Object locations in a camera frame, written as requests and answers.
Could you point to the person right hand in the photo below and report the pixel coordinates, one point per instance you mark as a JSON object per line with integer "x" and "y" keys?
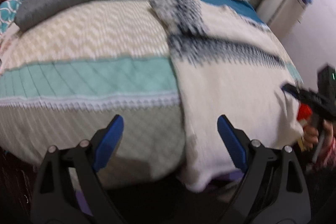
{"x": 311, "y": 134}

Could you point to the white fleece spotted garment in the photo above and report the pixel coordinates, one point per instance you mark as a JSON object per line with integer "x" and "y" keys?
{"x": 226, "y": 64}

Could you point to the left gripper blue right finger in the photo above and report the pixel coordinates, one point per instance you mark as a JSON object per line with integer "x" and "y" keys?
{"x": 251, "y": 160}

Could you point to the teal white lattice pillow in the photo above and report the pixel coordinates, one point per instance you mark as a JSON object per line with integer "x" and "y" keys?
{"x": 8, "y": 10}

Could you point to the patterned teal beige bedsheet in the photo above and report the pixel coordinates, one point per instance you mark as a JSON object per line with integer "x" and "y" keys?
{"x": 66, "y": 78}

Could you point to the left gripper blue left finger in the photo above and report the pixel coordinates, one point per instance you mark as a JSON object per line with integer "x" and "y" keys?
{"x": 87, "y": 158}

